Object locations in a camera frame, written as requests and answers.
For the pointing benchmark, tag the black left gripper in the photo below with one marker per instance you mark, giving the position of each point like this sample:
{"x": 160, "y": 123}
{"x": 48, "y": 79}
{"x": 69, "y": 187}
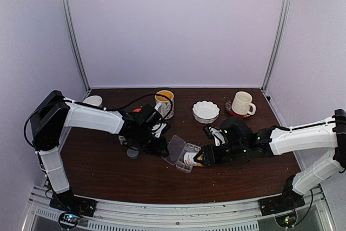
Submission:
{"x": 158, "y": 149}

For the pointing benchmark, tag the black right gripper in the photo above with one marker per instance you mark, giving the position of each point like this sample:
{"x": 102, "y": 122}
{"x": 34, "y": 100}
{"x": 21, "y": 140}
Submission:
{"x": 210, "y": 157}

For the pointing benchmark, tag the grey-capped orange label bottle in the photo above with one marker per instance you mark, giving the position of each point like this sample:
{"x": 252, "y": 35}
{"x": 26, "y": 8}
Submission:
{"x": 188, "y": 159}

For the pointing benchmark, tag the grey bottle cap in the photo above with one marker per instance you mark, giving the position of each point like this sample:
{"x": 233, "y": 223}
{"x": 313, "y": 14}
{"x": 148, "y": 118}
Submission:
{"x": 132, "y": 153}

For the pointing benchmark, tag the clear plastic pill organizer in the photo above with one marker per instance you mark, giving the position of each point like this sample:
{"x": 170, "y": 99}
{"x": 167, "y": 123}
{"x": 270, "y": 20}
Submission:
{"x": 177, "y": 147}

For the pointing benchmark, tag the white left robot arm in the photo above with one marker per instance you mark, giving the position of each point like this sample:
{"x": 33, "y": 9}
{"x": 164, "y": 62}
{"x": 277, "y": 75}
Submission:
{"x": 57, "y": 112}

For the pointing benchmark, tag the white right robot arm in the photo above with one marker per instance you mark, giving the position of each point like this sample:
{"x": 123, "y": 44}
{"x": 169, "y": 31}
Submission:
{"x": 328, "y": 133}

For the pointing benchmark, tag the orange pill bottle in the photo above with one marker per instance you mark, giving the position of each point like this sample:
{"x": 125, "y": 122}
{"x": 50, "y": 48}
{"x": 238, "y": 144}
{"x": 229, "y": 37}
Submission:
{"x": 137, "y": 110}

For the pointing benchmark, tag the yellow-lined patterned mug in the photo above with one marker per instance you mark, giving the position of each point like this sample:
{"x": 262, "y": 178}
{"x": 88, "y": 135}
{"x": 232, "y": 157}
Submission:
{"x": 164, "y": 100}

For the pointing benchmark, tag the white scalloped dish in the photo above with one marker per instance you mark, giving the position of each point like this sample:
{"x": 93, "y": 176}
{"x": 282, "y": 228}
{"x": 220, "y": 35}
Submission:
{"x": 205, "y": 112}

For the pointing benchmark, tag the white ceramic bowl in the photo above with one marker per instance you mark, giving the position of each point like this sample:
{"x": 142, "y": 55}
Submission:
{"x": 94, "y": 100}

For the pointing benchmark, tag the red saucer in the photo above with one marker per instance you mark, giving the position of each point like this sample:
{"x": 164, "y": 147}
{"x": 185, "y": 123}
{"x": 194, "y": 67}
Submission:
{"x": 229, "y": 110}

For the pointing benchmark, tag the white ribbed cup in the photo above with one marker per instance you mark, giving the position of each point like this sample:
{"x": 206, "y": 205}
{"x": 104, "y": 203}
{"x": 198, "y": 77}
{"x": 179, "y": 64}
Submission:
{"x": 242, "y": 104}

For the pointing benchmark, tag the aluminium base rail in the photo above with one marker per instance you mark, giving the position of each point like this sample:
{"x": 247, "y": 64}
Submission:
{"x": 233, "y": 215}

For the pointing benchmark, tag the aluminium frame post left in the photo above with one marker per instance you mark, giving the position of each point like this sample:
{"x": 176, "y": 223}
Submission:
{"x": 74, "y": 45}

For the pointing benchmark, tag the aluminium frame post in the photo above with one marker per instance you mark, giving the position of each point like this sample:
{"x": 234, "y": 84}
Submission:
{"x": 282, "y": 20}
{"x": 74, "y": 45}

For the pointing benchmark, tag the aluminium frame post right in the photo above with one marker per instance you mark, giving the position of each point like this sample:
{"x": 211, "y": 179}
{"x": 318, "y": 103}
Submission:
{"x": 282, "y": 20}

